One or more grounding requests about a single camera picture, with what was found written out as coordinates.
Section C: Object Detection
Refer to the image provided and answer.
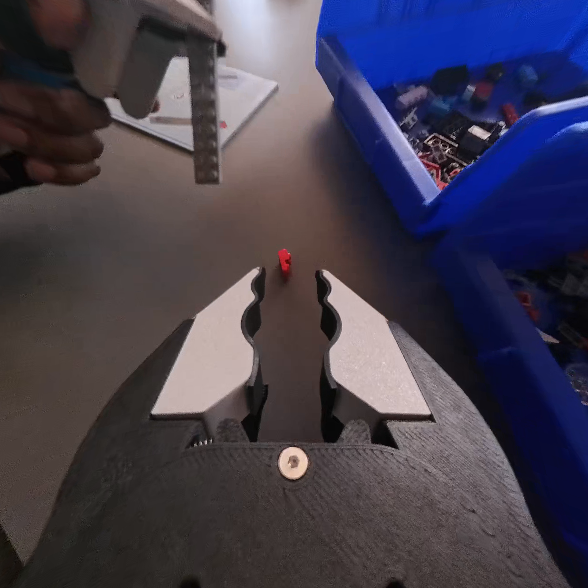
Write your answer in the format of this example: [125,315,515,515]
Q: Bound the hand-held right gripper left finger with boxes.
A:
[151,266,269,443]

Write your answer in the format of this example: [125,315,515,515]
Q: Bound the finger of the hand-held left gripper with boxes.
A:
[76,9,196,119]
[138,0,226,56]

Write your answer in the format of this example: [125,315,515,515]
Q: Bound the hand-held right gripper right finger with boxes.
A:
[315,269,432,443]

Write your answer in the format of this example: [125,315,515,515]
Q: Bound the long grey brick plate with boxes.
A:
[187,32,222,185]

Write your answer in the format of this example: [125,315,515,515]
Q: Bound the grey desk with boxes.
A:
[0,0,501,570]

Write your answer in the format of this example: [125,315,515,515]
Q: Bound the person's left hand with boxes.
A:
[0,80,113,185]

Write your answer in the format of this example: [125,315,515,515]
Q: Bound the pale blue instruction booklet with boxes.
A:
[106,55,279,152]

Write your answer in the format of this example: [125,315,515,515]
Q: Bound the blue plastic bin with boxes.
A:
[316,0,588,237]
[432,122,588,588]

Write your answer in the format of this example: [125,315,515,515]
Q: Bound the pile of toy bricks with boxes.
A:
[503,250,588,407]
[393,64,552,191]

